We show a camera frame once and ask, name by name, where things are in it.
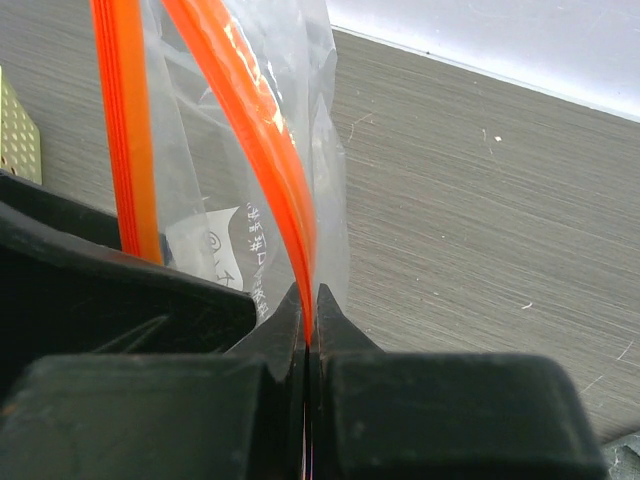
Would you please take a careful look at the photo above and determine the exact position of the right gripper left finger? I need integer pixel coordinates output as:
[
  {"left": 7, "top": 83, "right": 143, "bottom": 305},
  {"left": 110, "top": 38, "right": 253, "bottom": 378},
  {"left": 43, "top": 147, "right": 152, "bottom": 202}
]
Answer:
[{"left": 1, "top": 288, "right": 305, "bottom": 479}]

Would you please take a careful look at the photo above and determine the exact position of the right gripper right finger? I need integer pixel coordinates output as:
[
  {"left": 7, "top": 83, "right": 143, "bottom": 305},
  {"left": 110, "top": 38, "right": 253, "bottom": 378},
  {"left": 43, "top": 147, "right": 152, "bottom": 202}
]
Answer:
[{"left": 308, "top": 286, "right": 605, "bottom": 479}]

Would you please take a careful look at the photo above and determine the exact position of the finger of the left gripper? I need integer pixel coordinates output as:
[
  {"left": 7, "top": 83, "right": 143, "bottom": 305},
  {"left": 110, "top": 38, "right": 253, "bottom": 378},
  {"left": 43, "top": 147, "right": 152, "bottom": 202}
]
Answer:
[{"left": 1, "top": 173, "right": 256, "bottom": 390}]

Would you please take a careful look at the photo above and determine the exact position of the clear orange zip bag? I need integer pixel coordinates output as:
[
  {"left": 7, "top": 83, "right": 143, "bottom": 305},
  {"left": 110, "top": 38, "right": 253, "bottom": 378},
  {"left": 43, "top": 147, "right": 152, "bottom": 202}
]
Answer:
[{"left": 91, "top": 1, "right": 350, "bottom": 328}]

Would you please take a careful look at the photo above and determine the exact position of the green plastic basket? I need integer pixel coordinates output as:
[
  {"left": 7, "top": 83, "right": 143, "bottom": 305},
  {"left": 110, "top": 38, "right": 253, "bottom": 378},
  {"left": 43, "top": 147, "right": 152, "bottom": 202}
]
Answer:
[{"left": 1, "top": 70, "right": 42, "bottom": 185}]

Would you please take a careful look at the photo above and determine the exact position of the grey folded cloth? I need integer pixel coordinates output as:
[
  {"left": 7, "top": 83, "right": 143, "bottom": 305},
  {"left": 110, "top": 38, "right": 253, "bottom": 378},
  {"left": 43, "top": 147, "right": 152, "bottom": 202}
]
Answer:
[{"left": 602, "top": 431, "right": 640, "bottom": 480}]

